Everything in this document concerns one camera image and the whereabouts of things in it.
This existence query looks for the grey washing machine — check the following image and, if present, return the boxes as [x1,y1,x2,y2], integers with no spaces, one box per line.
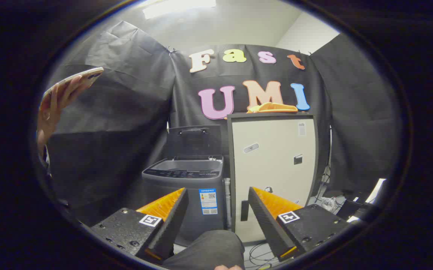
[142,155,232,247]

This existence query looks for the black backdrop cloth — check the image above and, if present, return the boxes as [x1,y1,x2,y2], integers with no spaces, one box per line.
[38,21,403,225]

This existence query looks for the light-coloured smartphone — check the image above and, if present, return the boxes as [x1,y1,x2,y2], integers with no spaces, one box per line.
[42,67,105,100]

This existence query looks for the person's leg in grey trousers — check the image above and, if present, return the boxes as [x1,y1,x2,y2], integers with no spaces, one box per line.
[162,229,245,270]

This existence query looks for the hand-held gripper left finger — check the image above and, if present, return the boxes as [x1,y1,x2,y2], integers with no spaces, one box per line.
[90,187,189,265]

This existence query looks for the orange clothes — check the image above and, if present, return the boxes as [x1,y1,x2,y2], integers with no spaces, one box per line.
[247,102,299,114]

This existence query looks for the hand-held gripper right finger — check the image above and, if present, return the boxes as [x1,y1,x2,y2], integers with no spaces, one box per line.
[248,186,352,262]

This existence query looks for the grey drain hose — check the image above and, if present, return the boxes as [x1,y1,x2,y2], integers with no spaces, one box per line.
[224,178,232,229]

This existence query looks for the beige cabinet with dark frame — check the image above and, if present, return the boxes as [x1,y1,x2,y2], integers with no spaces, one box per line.
[227,112,319,243]

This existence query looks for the hanging cables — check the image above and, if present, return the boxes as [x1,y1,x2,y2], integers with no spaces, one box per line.
[313,127,334,205]

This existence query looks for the floor cables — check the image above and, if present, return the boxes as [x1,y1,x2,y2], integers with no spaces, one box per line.
[247,243,281,269]

